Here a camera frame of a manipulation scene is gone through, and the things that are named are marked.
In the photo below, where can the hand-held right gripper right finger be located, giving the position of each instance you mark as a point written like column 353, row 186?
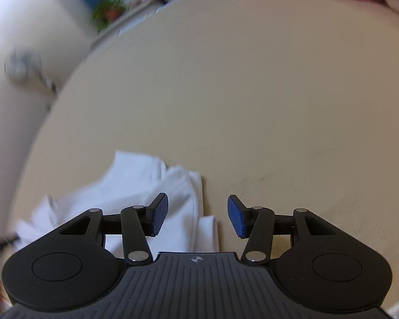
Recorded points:
column 237, row 217

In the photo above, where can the green object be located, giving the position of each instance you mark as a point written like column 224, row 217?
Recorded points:
column 109, row 10

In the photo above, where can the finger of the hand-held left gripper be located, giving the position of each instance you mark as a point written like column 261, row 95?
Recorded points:
column 0, row 244

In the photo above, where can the white shirt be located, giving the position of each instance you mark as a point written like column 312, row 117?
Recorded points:
column 136, row 179

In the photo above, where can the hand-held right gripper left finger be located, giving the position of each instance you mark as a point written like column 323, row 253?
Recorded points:
column 158, row 216

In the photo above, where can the grey blurred object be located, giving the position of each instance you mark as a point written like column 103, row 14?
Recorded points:
column 23, row 66

